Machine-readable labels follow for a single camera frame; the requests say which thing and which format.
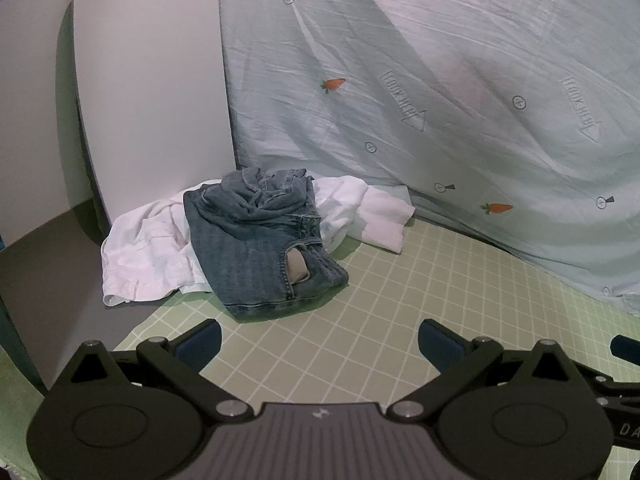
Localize white wrinkled shirt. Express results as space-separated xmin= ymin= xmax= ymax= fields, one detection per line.
xmin=100 ymin=182 xmax=221 ymax=308

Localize blue denim jeans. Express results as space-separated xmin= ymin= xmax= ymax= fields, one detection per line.
xmin=182 ymin=167 xmax=350 ymax=320

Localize white smooth garment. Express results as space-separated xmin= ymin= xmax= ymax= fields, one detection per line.
xmin=312 ymin=175 xmax=416 ymax=256

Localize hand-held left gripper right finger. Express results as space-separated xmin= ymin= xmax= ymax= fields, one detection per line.
xmin=387 ymin=319 xmax=583 ymax=420

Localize carrot print light blue quilt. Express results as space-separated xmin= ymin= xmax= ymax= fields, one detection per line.
xmin=130 ymin=0 xmax=640 ymax=317

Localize white rounded board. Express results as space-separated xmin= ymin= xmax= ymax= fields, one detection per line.
xmin=72 ymin=0 xmax=238 ymax=231

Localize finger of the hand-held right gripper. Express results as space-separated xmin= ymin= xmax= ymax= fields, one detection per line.
xmin=572 ymin=334 xmax=640 ymax=407

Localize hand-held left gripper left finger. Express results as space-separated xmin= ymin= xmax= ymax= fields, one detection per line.
xmin=62 ymin=319 xmax=256 ymax=420

